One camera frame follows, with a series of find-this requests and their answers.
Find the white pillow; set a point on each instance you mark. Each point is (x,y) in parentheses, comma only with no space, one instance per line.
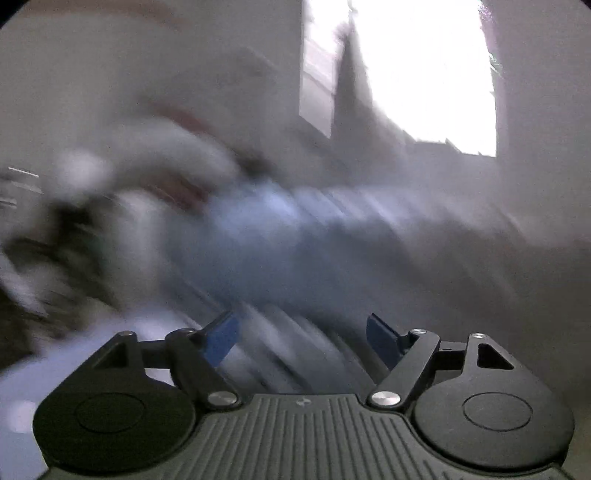
(175,147)

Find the window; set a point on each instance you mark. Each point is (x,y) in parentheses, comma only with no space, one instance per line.
(425,74)

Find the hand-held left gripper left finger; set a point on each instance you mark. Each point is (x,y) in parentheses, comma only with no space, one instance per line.
(222,339)

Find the light blue duvet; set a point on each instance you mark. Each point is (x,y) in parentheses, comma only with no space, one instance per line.
(286,235)

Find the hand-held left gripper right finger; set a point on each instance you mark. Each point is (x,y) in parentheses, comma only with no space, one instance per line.
(381,341)

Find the pale curtain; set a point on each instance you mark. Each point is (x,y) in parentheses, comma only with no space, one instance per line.
(353,87)

